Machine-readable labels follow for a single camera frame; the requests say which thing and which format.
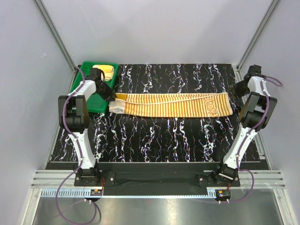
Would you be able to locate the slotted aluminium cable duct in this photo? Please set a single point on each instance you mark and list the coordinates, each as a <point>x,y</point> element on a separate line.
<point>201,193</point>

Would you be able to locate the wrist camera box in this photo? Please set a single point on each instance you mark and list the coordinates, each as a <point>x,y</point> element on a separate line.
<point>254,70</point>
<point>96,74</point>

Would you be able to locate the yellow orange striped towel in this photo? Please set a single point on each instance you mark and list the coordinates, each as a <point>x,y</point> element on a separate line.
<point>178,105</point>

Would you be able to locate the right small controller board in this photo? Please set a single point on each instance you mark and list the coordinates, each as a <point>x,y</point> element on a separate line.
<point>225,193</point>

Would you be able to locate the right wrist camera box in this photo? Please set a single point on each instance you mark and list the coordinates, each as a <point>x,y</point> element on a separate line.
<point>254,70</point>

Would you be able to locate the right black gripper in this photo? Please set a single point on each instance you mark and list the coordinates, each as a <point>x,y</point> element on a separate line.
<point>235,89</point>

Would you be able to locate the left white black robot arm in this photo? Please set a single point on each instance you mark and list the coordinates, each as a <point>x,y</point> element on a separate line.
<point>74,118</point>

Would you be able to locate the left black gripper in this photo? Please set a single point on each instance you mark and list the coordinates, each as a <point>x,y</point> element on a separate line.
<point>109,93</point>

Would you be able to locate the green plastic tray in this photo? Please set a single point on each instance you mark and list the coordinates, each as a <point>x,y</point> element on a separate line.
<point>95,103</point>

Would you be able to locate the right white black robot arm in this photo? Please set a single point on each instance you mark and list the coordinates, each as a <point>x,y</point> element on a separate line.
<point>254,117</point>

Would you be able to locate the left small controller board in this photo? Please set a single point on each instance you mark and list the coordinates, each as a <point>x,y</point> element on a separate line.
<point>96,192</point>

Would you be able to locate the small controller board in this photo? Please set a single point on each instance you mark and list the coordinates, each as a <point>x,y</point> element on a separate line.
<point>225,193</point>
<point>96,192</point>

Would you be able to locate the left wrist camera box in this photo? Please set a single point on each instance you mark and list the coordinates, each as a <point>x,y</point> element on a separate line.
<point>96,74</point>

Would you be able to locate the yellow cream towel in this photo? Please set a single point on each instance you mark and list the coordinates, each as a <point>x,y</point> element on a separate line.
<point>108,71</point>

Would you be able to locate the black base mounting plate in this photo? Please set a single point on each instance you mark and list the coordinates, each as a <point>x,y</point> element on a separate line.
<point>159,176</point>

